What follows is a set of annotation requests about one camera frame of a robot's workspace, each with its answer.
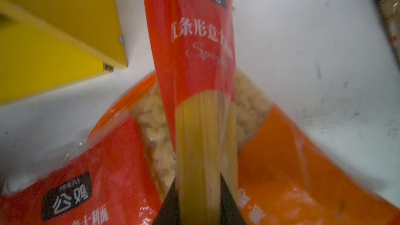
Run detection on orange pastatime pasta bag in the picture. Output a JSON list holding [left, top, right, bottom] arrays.
[[93, 70, 400, 225]]

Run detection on dark spaghetti pack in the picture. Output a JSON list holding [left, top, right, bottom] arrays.
[[374, 0, 400, 62]]

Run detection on yellow shelf unit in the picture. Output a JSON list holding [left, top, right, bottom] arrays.
[[1, 0, 128, 105]]

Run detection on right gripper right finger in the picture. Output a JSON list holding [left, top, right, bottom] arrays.
[[220, 175, 247, 225]]

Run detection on red macaroni bag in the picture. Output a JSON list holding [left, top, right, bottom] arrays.
[[0, 109, 177, 225]]

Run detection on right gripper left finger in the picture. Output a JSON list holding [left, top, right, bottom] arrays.
[[152, 180, 180, 225]]

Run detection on red spaghetti pack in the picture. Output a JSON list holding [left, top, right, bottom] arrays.
[[144, 0, 237, 225]]

